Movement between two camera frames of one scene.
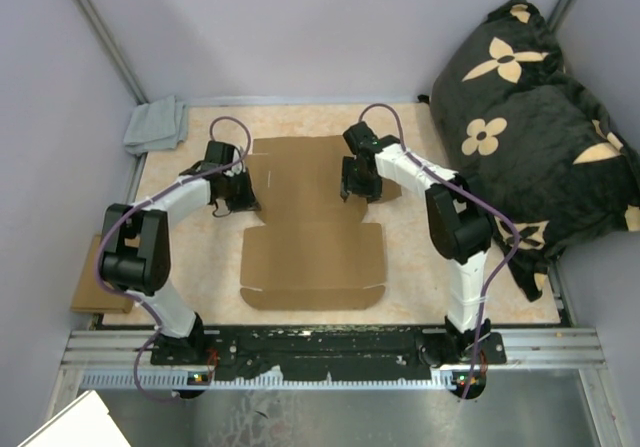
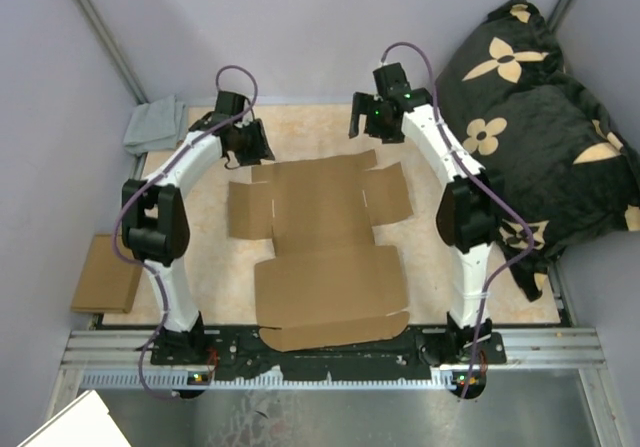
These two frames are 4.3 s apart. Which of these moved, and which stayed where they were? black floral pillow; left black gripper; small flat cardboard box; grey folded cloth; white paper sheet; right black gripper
Moved: left black gripper; right black gripper
Stayed: black floral pillow; grey folded cloth; small flat cardboard box; white paper sheet
